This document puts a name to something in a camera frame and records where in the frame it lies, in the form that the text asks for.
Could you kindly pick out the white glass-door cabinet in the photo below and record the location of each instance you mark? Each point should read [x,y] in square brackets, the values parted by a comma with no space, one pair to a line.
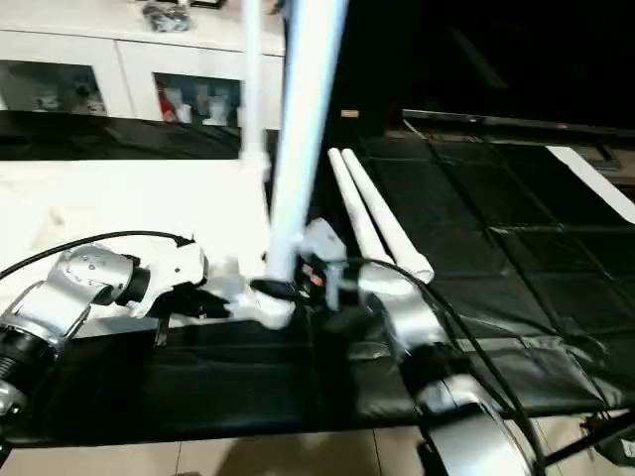
[119,69]

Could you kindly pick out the black cabinet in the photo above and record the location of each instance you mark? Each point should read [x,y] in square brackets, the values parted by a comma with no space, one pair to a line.
[476,55]

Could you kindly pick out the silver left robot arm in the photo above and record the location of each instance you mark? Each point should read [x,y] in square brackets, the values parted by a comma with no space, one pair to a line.
[60,307]

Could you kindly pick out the black mat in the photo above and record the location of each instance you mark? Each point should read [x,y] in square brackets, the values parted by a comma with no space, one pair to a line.
[496,248]

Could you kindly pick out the grey object on cabinet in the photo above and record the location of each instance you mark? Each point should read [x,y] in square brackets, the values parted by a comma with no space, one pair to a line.
[166,14]

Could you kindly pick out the white plastic table top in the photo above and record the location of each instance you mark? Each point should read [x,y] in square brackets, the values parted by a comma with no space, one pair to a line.
[129,198]

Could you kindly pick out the white plastic table leg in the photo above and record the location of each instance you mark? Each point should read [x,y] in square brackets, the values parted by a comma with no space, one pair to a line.
[303,139]
[253,79]
[362,213]
[392,218]

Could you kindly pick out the white flat strip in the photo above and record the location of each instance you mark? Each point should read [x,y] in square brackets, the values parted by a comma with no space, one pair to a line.
[595,183]

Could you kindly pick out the small brown label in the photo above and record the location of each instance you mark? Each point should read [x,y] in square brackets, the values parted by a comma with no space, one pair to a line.
[349,113]

